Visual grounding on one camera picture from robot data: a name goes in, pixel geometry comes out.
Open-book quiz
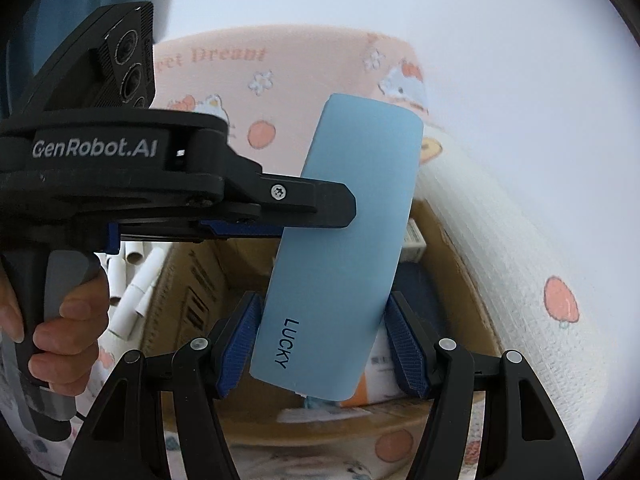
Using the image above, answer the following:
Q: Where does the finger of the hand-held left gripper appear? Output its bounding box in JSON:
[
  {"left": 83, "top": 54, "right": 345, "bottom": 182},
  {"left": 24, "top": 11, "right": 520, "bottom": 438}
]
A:
[{"left": 200, "top": 173, "right": 357, "bottom": 239}]

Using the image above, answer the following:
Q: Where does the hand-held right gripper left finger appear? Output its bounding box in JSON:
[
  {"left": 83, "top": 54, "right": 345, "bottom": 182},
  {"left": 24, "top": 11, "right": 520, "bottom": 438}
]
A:
[{"left": 62, "top": 290, "right": 263, "bottom": 480}]

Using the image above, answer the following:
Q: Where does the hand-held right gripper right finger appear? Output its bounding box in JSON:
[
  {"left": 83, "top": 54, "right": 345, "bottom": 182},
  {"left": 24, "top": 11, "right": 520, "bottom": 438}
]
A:
[{"left": 385, "top": 290, "right": 586, "bottom": 480}]

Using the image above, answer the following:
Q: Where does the light blue lint roller case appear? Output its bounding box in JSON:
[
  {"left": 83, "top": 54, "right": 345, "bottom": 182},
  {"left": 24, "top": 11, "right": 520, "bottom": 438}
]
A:
[{"left": 249, "top": 92, "right": 425, "bottom": 402}]

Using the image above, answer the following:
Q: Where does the orange and white tissue pack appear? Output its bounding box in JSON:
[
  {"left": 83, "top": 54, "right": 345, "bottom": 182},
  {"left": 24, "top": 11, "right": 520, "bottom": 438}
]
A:
[{"left": 356, "top": 330, "right": 402, "bottom": 406}]

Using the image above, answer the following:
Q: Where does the brown cardboard box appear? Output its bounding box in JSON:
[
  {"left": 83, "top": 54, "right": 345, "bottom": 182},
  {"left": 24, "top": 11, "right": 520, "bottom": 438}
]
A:
[{"left": 140, "top": 200, "right": 503, "bottom": 446}]

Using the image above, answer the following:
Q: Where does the person's left hand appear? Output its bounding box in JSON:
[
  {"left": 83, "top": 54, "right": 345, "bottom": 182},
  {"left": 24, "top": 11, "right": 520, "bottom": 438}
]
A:
[{"left": 0, "top": 262, "right": 111, "bottom": 397}]

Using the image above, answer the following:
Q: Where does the blue and white tissue pack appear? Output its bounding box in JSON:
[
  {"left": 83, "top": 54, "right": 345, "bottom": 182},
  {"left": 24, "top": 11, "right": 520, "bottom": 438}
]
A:
[{"left": 301, "top": 394, "right": 341, "bottom": 410}]

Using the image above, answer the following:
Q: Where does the large white and green box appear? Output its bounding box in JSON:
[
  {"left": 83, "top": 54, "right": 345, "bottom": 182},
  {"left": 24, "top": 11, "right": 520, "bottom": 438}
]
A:
[{"left": 402, "top": 219, "right": 427, "bottom": 264}]

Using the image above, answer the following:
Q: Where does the pile of white paper rolls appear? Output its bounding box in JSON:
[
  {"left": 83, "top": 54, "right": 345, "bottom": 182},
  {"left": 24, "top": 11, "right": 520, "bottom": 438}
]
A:
[{"left": 97, "top": 240, "right": 168, "bottom": 341}]

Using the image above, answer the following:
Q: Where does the pink printed blanket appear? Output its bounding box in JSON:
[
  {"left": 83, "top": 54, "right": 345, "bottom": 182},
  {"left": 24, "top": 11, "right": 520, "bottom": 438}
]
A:
[{"left": 0, "top": 25, "right": 616, "bottom": 480}]

